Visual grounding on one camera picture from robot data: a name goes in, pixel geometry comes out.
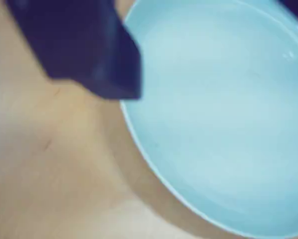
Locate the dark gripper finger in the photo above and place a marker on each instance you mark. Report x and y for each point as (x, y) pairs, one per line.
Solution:
(84, 44)

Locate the light green shallow bowl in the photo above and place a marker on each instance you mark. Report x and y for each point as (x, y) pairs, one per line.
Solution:
(213, 112)

